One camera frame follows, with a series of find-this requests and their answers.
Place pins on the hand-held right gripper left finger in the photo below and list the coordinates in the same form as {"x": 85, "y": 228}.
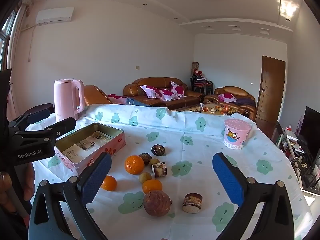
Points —
{"x": 96, "y": 177}

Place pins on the stack of dark chairs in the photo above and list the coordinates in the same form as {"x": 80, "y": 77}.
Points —
{"x": 200, "y": 86}

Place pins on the pink flower pillow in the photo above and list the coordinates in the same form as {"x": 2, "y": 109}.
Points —
{"x": 177, "y": 88}
{"x": 226, "y": 97}
{"x": 168, "y": 95}
{"x": 150, "y": 91}

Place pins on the pink cartoon cat cup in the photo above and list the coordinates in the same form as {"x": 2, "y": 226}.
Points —
{"x": 235, "y": 135}

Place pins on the window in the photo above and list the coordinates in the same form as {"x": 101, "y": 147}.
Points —
{"x": 6, "y": 35}

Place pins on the printed paper leaflet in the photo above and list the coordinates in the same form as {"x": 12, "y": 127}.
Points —
{"x": 82, "y": 147}

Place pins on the cylindrical brown wrapped cake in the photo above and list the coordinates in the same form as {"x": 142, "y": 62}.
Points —
{"x": 159, "y": 169}
{"x": 192, "y": 202}

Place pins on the pink tin box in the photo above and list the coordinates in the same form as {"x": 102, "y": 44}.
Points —
{"x": 115, "y": 142}

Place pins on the blue denim cloth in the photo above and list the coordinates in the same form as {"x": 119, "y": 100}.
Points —
{"x": 135, "y": 102}

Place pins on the person's left hand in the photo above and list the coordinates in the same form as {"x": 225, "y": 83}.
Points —
{"x": 27, "y": 180}

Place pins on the black television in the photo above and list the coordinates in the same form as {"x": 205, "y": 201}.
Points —
{"x": 310, "y": 127}

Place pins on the cloud print tablecloth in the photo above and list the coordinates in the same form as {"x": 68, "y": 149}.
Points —
{"x": 195, "y": 155}

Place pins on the brown passion fruit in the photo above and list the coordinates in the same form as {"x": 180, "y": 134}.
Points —
{"x": 157, "y": 203}

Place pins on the brown leather sofa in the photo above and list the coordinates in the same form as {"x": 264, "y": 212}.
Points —
{"x": 155, "y": 81}

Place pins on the large orange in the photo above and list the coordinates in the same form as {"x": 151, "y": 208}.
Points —
{"x": 134, "y": 165}

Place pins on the pink electric kettle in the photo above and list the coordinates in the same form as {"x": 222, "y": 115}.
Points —
{"x": 63, "y": 100}

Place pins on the purple blanket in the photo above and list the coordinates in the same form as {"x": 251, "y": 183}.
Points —
{"x": 246, "y": 101}

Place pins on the round dark snack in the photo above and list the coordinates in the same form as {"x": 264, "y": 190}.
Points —
{"x": 145, "y": 158}
{"x": 158, "y": 150}

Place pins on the small orange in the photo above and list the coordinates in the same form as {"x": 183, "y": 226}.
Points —
{"x": 152, "y": 187}
{"x": 110, "y": 183}

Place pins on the tall patterned floor vase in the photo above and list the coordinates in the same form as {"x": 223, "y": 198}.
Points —
{"x": 195, "y": 67}

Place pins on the yellow-brown longan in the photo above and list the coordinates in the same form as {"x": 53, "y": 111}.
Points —
{"x": 154, "y": 161}
{"x": 145, "y": 177}

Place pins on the coffee table with fruit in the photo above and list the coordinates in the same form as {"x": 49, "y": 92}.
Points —
{"x": 190, "y": 108}

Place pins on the brown leather armchair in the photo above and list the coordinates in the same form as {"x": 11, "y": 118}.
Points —
{"x": 232, "y": 90}

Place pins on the orange-brown leather chair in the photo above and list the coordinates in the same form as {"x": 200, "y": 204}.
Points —
{"x": 95, "y": 95}

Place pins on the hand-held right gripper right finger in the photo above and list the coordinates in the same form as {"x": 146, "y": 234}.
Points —
{"x": 227, "y": 177}

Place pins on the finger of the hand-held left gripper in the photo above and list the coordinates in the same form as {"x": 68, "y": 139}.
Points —
{"x": 60, "y": 126}
{"x": 37, "y": 112}

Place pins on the cluttered television stand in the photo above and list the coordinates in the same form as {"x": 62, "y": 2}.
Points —
{"x": 292, "y": 152}

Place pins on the brown wooden door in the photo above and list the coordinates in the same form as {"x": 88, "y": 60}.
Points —
{"x": 271, "y": 87}

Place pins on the white air conditioner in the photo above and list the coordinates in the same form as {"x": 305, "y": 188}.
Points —
{"x": 55, "y": 15}

